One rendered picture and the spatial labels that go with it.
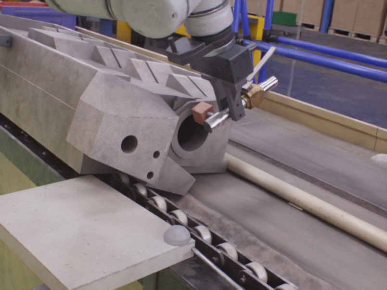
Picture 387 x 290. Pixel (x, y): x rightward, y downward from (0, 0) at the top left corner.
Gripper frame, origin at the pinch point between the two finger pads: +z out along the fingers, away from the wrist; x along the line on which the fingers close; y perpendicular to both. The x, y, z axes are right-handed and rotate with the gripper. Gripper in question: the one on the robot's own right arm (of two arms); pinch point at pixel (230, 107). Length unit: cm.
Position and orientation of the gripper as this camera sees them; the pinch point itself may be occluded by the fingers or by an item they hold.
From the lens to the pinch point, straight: 101.1
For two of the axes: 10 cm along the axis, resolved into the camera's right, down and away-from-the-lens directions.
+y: 7.4, -5.3, 4.1
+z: 2.5, 7.8, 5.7
